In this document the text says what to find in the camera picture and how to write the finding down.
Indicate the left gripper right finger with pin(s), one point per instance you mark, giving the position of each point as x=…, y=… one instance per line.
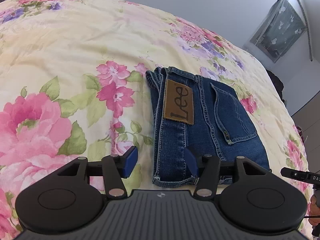
x=206, y=169

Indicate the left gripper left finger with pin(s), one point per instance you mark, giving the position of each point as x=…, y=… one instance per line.
x=118, y=167

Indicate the blue denim jeans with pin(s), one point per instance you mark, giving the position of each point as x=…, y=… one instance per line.
x=196, y=114

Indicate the person's right hand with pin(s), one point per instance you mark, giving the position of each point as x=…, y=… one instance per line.
x=314, y=211

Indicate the beige cabinet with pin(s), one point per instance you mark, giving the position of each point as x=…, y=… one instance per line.
x=307, y=119

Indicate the floral yellow bed quilt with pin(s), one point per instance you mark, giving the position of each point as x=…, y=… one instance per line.
x=73, y=84

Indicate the dark clothes pile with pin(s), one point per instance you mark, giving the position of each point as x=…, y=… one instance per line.
x=279, y=86

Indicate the plastic covered wall hanging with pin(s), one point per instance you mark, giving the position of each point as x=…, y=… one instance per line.
x=281, y=28

